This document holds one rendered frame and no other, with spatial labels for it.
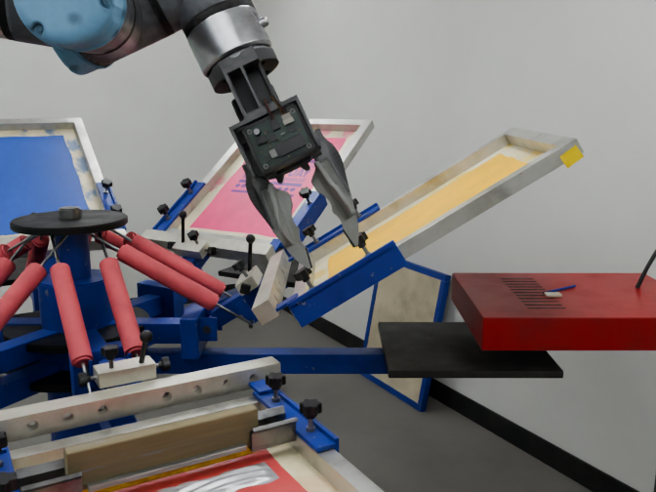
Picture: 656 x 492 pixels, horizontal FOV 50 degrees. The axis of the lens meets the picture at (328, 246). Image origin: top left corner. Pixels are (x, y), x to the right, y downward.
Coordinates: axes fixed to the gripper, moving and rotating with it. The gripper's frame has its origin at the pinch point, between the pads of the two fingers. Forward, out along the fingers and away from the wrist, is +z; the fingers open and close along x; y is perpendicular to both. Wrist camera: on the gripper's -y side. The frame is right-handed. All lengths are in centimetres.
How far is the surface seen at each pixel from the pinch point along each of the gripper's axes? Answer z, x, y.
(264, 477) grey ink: 33, -30, -58
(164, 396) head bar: 13, -48, -82
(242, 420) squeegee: 22, -30, -63
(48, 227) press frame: -37, -65, -108
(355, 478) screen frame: 39, -14, -53
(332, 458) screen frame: 36, -17, -59
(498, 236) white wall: 28, 72, -263
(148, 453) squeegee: 19, -46, -54
